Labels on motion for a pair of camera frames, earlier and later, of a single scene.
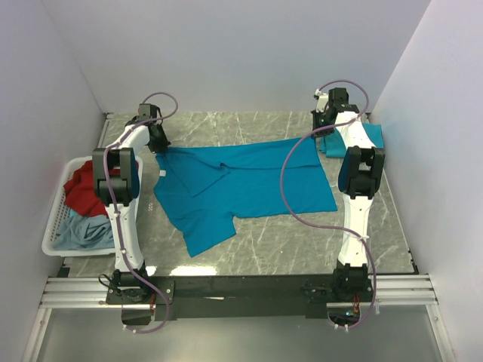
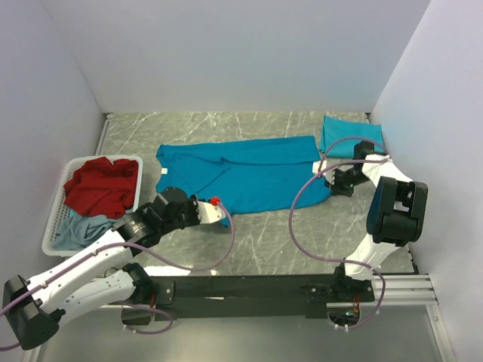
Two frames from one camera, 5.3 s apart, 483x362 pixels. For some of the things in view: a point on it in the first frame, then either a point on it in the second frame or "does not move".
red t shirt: [81, 195] does not move
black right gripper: [315, 118] → [336, 189]
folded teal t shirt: [333, 145] does not move
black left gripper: [163, 145] → [192, 201]
